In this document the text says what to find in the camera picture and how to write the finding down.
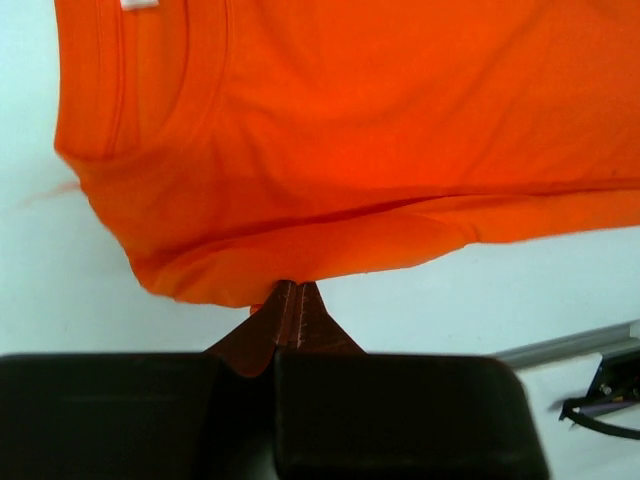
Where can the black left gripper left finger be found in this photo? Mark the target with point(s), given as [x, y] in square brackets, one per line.
[207, 415]

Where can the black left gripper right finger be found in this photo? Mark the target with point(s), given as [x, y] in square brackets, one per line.
[343, 413]

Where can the orange t shirt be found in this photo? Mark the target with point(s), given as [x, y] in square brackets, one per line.
[228, 145]

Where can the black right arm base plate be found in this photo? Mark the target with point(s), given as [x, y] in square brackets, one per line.
[615, 387]

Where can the aluminium table rail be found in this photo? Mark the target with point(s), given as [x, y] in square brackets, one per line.
[609, 342]

